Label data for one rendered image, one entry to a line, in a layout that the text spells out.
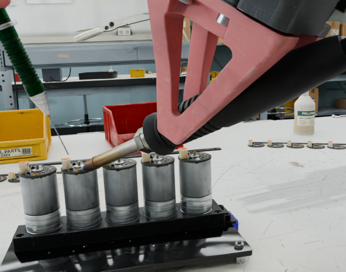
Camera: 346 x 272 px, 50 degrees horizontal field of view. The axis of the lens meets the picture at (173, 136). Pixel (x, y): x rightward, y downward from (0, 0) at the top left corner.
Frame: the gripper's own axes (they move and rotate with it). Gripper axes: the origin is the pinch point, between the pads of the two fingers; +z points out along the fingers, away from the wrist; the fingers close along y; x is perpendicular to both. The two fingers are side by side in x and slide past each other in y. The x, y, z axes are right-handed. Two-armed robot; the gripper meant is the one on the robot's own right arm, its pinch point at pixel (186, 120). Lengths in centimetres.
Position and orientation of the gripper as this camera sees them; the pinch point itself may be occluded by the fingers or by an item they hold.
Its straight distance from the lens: 19.9
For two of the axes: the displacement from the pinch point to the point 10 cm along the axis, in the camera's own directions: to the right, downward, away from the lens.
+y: -5.5, 1.9, -8.1
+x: 7.4, 5.6, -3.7
